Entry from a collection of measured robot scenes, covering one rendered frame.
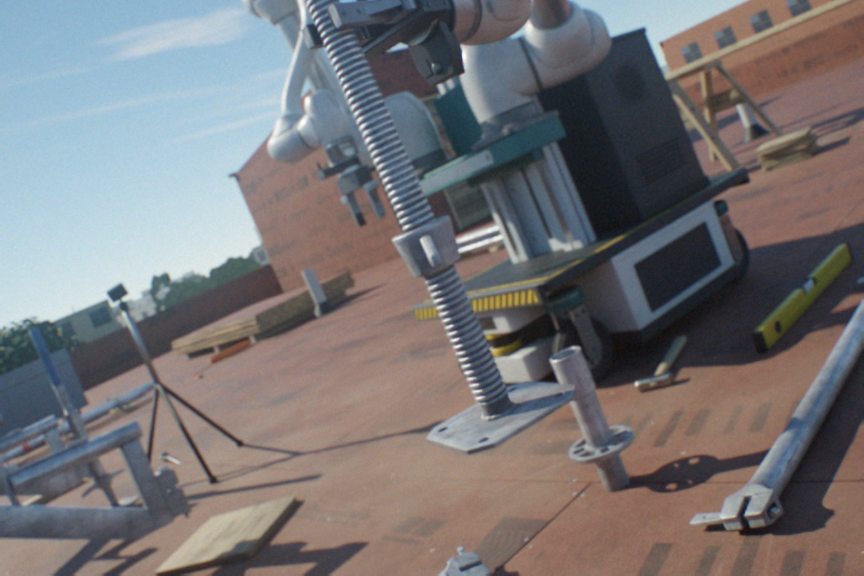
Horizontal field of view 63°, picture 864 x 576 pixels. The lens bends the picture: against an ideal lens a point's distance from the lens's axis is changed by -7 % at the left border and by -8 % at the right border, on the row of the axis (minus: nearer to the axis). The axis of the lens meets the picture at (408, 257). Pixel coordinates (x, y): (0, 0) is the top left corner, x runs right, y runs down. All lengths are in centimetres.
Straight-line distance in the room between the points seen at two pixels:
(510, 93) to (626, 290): 58
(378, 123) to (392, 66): 1087
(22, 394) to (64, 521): 597
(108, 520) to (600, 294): 138
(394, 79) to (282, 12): 918
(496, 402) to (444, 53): 42
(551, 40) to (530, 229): 70
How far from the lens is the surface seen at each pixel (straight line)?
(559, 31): 188
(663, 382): 180
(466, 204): 1167
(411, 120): 231
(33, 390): 791
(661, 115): 233
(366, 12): 86
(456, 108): 230
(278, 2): 247
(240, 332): 769
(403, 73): 1176
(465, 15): 98
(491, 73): 193
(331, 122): 212
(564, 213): 215
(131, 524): 199
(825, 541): 111
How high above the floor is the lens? 61
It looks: 3 degrees down
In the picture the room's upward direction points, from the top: 23 degrees counter-clockwise
